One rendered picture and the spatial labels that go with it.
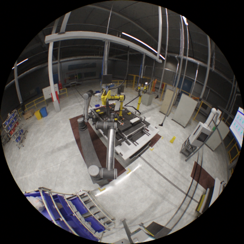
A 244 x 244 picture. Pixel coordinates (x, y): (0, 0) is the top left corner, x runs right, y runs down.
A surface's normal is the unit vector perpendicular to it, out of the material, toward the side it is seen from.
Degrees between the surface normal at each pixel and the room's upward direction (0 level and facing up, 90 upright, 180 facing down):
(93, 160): 0
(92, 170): 0
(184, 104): 90
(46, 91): 90
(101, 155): 0
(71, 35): 90
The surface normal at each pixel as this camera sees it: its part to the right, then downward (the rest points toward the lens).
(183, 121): -0.77, 0.33
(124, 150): 0.08, -0.79
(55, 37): 0.63, 0.52
